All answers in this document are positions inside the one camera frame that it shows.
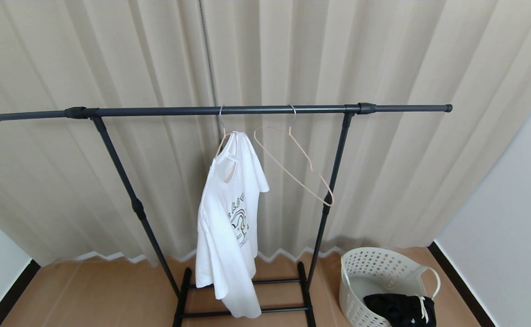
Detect pink clothes hanger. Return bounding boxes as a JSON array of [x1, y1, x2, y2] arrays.
[[253, 104, 335, 208], [214, 105, 240, 183]]

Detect white printed t-shirt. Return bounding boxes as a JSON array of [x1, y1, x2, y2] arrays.
[[195, 132, 270, 319]]

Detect black shorts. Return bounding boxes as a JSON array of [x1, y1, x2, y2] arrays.
[[363, 293, 437, 327]]

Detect black clothes rack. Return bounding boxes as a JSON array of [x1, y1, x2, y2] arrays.
[[0, 103, 453, 327]]

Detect white laundry basket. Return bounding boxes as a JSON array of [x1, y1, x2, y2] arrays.
[[338, 247, 442, 327]]

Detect beige curtain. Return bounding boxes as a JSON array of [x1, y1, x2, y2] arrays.
[[0, 0, 531, 265]]

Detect grey curtain pull cord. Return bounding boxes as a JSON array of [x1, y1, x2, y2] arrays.
[[197, 0, 221, 137]]

